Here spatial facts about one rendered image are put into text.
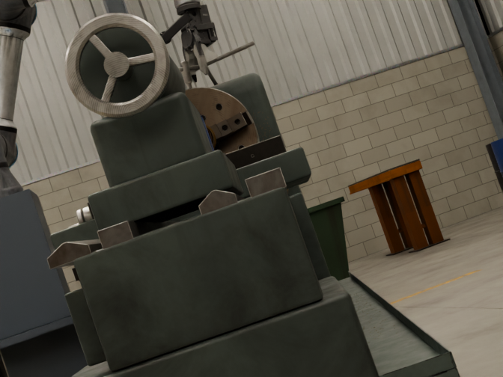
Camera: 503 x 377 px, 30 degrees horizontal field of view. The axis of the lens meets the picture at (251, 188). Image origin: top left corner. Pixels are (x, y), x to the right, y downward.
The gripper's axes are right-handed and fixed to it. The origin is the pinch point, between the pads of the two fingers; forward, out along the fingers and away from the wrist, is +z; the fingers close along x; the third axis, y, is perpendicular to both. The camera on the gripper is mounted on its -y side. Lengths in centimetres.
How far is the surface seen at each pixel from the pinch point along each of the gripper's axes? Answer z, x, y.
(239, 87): 4.6, 3.6, 13.8
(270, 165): 35, -79, -26
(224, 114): 13.4, -7.9, 1.5
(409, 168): 20, 646, 533
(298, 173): 38, -82, -22
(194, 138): 32, -118, -58
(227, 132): 19.2, -13.2, -1.4
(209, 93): 6.9, -6.6, -1.1
